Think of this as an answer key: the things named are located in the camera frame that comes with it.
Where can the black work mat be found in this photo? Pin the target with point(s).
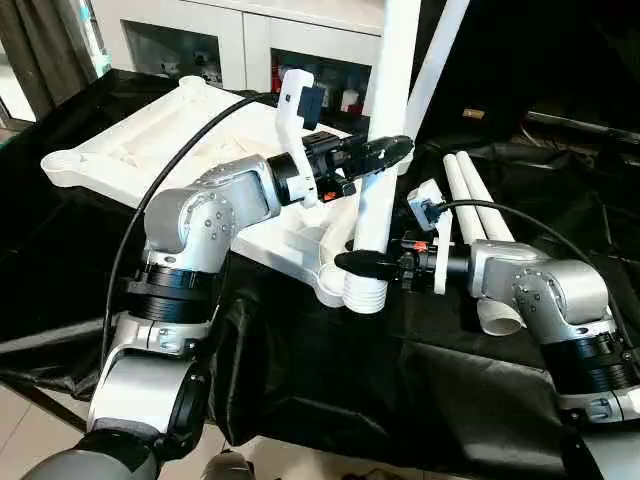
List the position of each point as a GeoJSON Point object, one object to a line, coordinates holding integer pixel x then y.
{"type": "Point", "coordinates": [325, 370]}

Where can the white plastic table leg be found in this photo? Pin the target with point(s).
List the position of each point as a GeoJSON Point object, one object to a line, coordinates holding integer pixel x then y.
{"type": "Point", "coordinates": [435, 65]}
{"type": "Point", "coordinates": [467, 210]}
{"type": "Point", "coordinates": [487, 205]}
{"type": "Point", "coordinates": [385, 100]}

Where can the white glass-door cabinet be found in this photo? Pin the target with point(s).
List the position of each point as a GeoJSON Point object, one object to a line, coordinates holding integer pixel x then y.
{"type": "Point", "coordinates": [250, 30]}

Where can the silver metal bar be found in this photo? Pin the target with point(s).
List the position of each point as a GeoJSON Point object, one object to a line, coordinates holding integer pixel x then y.
{"type": "Point", "coordinates": [585, 129]}

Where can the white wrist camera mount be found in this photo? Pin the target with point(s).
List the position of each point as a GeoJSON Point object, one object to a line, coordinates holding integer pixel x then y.
{"type": "Point", "coordinates": [290, 115]}
{"type": "Point", "coordinates": [425, 200]}

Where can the small yellow label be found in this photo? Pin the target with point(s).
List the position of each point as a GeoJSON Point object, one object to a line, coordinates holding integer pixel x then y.
{"type": "Point", "coordinates": [472, 113]}

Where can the grey curtain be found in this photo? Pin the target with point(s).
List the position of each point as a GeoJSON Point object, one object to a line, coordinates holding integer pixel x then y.
{"type": "Point", "coordinates": [40, 50]}

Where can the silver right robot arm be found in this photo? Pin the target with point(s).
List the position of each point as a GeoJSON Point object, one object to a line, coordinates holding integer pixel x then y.
{"type": "Point", "coordinates": [550, 290]}

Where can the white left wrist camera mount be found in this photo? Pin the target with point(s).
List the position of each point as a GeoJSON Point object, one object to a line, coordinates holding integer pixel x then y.
{"type": "Point", "coordinates": [290, 115]}

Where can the large black box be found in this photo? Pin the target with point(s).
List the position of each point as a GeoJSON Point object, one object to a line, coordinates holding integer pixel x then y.
{"type": "Point", "coordinates": [475, 55]}

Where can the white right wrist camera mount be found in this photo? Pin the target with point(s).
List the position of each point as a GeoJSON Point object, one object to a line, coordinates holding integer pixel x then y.
{"type": "Point", "coordinates": [425, 200]}

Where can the white plastic table top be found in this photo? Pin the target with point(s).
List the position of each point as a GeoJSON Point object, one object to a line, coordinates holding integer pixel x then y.
{"type": "Point", "coordinates": [165, 135]}

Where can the white jar red label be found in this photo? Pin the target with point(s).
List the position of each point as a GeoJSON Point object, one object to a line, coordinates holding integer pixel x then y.
{"type": "Point", "coordinates": [351, 100]}

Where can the red package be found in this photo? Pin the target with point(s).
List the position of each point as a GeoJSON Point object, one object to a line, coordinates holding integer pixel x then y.
{"type": "Point", "coordinates": [276, 76]}

